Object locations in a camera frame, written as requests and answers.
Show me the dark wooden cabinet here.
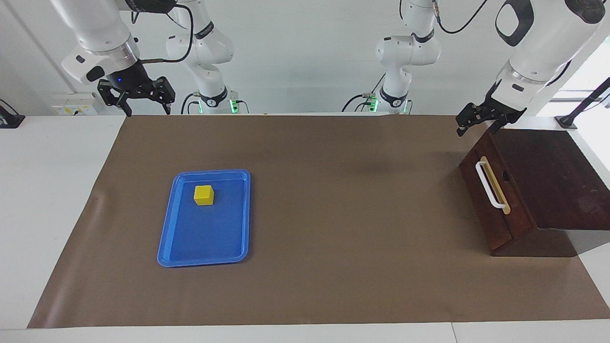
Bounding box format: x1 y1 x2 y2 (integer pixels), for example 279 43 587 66
459 128 610 258

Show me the black stand with base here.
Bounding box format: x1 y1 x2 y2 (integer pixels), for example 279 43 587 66
555 76 610 130

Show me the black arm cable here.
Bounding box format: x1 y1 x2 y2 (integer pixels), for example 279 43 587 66
131 1 194 65
431 0 489 35

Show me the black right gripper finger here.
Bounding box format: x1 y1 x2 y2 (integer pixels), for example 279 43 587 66
97 80 133 117
153 76 176 115

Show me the black right base cable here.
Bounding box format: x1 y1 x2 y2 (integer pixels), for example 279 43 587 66
180 92 201 115

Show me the black left base cable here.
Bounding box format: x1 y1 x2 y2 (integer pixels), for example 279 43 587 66
342 71 386 113

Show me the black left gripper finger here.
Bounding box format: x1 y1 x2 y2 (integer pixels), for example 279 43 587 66
489 114 518 135
456 101 492 138

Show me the yellow cube block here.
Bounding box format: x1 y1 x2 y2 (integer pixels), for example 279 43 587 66
194 185 214 206

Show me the white drawer handle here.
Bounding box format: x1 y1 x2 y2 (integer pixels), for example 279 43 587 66
475 161 507 210

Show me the black clamp device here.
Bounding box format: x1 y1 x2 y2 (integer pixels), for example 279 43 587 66
0 99 25 129

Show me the dark wooden drawer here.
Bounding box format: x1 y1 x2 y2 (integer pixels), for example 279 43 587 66
459 130 537 255

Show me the blue plastic tray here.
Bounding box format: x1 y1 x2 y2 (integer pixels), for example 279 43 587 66
157 169 252 268

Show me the brown table mat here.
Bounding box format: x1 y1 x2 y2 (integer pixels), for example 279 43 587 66
27 114 610 329

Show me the black base cable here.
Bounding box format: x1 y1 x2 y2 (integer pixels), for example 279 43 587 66
342 71 386 113
180 92 201 115

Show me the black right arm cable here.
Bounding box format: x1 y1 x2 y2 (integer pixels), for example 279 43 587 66
131 1 194 65

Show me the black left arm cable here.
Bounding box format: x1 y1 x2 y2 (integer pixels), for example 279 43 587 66
431 0 489 35

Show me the white wall socket box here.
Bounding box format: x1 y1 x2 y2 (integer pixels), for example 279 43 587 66
51 93 98 116

